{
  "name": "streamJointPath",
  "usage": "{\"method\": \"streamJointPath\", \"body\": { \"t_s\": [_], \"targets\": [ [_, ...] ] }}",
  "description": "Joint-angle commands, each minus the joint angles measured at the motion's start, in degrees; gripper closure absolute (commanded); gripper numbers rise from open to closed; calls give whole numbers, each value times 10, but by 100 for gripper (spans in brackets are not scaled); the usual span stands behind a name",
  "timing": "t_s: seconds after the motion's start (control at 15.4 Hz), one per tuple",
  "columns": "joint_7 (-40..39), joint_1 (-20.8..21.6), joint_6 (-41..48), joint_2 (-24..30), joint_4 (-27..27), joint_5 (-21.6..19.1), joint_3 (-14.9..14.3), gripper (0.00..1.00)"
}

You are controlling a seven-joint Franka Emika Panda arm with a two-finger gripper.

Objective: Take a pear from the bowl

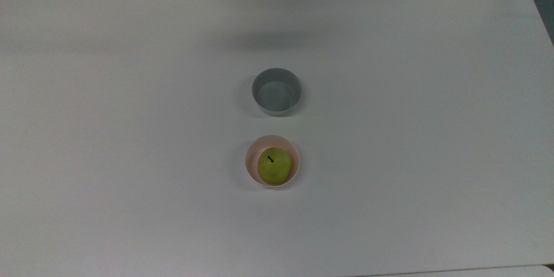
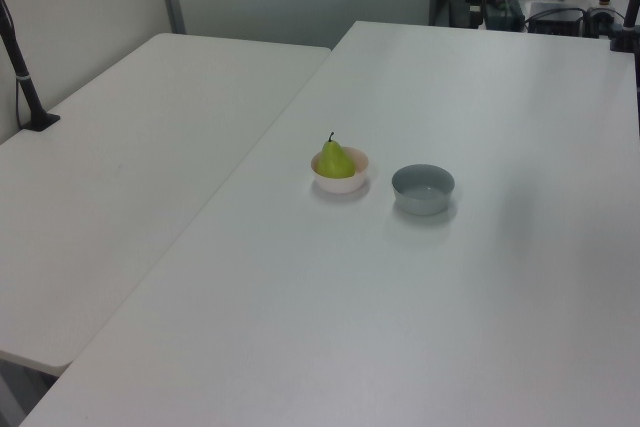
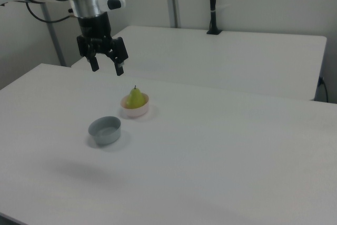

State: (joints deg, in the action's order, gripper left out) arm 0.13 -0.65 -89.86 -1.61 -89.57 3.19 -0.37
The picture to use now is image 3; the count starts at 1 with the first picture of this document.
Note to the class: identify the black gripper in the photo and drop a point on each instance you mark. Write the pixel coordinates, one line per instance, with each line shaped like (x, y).
(94, 28)

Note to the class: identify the green pear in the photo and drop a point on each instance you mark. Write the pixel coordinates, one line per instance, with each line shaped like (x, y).
(135, 99)

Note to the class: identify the pink plastic bowl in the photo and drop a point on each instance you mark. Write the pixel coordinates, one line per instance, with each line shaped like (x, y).
(134, 113)

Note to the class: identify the grey plastic bowl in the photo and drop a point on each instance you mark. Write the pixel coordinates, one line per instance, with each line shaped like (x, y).
(105, 136)

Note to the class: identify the white side table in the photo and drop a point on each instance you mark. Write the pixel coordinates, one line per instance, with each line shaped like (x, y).
(210, 59)

